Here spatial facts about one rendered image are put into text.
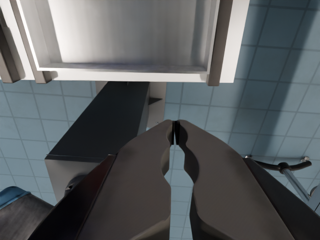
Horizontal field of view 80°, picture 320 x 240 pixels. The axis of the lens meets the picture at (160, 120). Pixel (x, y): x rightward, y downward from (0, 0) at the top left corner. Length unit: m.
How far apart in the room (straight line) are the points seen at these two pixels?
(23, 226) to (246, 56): 1.25
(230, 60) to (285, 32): 1.05
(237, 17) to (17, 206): 0.53
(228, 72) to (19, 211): 0.48
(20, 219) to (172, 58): 0.43
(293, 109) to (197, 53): 1.32
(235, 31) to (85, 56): 0.24
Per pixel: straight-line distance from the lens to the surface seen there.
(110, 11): 0.33
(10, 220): 0.51
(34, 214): 0.52
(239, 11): 0.34
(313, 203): 1.47
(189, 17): 0.32
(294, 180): 1.63
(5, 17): 0.40
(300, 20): 1.41
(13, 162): 2.07
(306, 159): 1.91
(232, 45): 0.34
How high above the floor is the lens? 1.20
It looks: 60 degrees down
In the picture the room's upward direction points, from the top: 177 degrees counter-clockwise
